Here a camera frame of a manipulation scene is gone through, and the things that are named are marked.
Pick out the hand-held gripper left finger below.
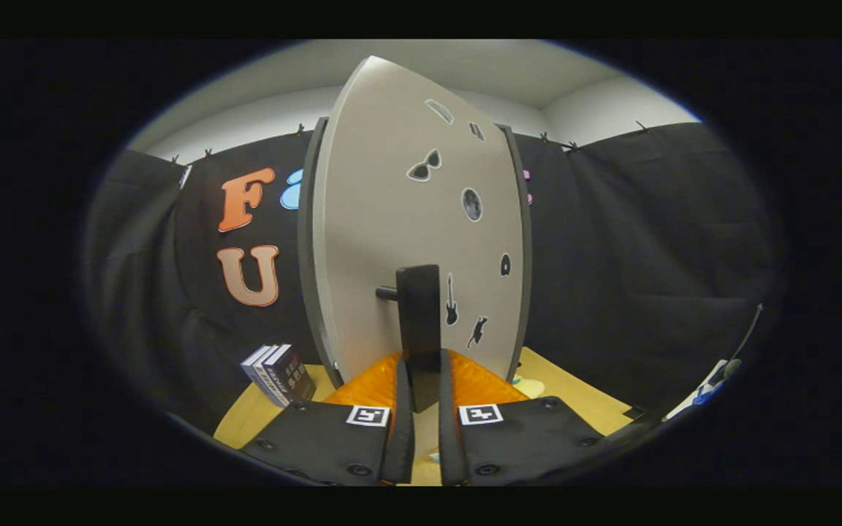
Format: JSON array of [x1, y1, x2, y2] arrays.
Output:
[[238, 351, 416, 487]]

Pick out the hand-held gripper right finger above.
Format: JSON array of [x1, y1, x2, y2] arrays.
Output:
[[438, 349, 615, 487]]

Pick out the light grey cabinet door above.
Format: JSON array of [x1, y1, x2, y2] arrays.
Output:
[[311, 56, 526, 384]]

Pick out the dark navy book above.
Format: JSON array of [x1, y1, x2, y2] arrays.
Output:
[[264, 343, 316, 405]]

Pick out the white spine book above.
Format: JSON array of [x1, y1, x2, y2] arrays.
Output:
[[249, 344, 287, 407]]

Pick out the light blue book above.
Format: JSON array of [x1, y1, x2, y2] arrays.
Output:
[[240, 346, 270, 399]]

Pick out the white and blue paper items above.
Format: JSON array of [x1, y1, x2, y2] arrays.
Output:
[[666, 358, 740, 421]]

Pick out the dark grey cabinet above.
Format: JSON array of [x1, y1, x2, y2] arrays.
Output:
[[297, 117, 534, 388]]

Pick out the black backdrop cloth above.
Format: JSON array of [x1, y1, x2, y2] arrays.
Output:
[[81, 121, 784, 432]]

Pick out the grey cable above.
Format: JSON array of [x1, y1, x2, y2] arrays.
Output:
[[732, 303, 764, 366]]

